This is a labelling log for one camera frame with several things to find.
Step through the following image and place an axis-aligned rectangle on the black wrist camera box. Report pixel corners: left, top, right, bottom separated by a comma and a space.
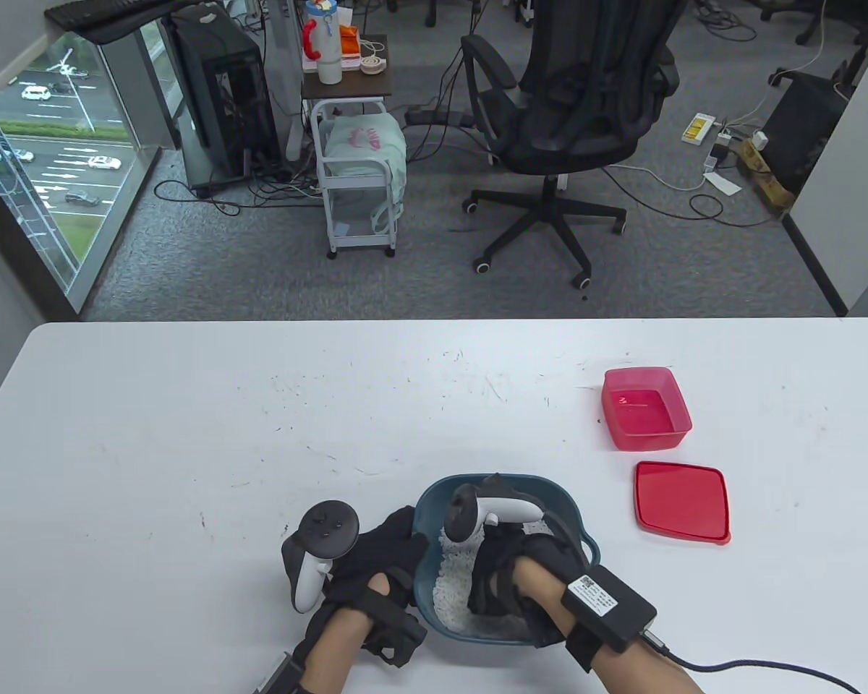
561, 565, 658, 673
253, 652, 308, 694

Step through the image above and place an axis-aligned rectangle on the glass window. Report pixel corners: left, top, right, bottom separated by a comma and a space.
0, 18, 189, 315

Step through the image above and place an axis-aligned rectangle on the black power strip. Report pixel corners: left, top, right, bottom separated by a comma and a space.
404, 106, 472, 129

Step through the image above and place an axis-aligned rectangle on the person's left hand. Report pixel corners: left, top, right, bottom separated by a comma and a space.
323, 506, 429, 667

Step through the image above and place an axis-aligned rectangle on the black and white controller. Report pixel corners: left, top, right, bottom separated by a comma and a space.
282, 500, 360, 614
445, 483, 548, 543

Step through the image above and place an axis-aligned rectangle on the brown side table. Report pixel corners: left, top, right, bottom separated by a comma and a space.
302, 35, 393, 103

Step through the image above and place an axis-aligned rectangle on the black keyboard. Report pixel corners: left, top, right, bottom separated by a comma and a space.
43, 0, 161, 31

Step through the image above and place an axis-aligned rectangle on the white desk leg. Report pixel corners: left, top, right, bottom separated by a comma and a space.
264, 0, 306, 163

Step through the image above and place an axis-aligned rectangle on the red plastic lid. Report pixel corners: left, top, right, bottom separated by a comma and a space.
634, 460, 732, 544

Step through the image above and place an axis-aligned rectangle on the black computer tower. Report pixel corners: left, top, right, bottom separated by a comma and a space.
168, 4, 279, 200

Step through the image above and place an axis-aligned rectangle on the person's right forearm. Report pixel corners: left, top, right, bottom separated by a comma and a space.
517, 560, 706, 694

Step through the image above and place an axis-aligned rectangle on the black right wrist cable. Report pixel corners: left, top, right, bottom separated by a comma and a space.
640, 629, 861, 694

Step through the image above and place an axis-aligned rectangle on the red plastic container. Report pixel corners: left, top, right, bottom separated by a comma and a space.
600, 367, 694, 453

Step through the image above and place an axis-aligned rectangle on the black case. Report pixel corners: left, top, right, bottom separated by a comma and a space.
758, 72, 848, 197

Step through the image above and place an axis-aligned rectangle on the white rice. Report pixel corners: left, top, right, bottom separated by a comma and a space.
433, 524, 543, 641

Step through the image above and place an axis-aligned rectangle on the tangle of black floor cables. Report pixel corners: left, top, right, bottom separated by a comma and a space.
153, 148, 328, 218

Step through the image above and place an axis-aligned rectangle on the white rolling cart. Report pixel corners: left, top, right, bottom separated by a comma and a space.
311, 100, 406, 260

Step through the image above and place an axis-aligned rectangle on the person's right hand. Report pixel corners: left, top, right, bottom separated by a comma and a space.
467, 474, 595, 648

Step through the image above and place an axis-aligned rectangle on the teal plastic basin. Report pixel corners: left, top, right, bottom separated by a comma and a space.
411, 474, 601, 644

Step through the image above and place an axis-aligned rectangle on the black office chair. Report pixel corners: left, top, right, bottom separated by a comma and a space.
461, 0, 682, 291

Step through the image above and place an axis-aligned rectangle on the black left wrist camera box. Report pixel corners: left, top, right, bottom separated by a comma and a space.
253, 652, 308, 694

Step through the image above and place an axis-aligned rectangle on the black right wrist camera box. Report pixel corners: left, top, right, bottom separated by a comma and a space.
561, 565, 658, 673

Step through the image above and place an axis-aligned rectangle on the pale green plastic bag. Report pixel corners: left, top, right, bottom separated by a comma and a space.
324, 116, 409, 232

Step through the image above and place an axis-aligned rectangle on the white tumbler with red handle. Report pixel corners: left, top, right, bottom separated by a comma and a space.
303, 0, 345, 86

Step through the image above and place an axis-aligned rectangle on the person's left forearm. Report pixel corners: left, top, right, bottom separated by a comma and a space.
300, 604, 371, 694

